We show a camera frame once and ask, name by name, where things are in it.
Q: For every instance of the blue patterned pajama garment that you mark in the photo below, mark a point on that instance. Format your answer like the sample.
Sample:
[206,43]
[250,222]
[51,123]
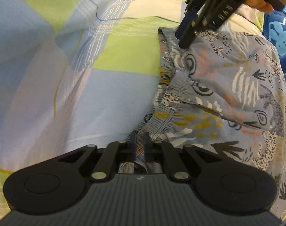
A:
[226,93]

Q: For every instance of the blue bunny print fabric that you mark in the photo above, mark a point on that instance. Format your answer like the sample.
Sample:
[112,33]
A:
[274,30]

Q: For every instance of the plaid checkered bed sheet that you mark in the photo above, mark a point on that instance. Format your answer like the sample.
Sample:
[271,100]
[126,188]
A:
[74,72]

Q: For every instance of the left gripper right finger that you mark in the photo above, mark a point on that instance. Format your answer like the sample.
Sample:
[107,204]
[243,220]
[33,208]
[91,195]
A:
[167,156]

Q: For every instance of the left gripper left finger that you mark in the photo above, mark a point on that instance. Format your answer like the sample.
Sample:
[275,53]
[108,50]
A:
[112,156]

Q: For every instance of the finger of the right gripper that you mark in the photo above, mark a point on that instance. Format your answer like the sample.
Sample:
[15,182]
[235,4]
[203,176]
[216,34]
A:
[191,24]
[210,20]

